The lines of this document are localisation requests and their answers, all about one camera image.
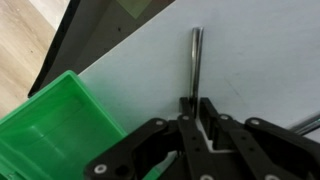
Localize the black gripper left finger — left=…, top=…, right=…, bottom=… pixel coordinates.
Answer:
left=84, top=97, right=218, bottom=180

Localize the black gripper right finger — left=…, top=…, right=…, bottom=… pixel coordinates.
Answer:
left=199, top=98, right=320, bottom=180

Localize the silver metal spoon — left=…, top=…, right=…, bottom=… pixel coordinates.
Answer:
left=190, top=27, right=204, bottom=107

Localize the green plastic lunch box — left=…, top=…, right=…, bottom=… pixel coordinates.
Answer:
left=0, top=70, right=126, bottom=180

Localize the white tv stand cabinet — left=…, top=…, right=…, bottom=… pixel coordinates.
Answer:
left=78, top=0, right=320, bottom=180

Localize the black open cabinet door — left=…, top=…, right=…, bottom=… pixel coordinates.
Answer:
left=28, top=0, right=175, bottom=96

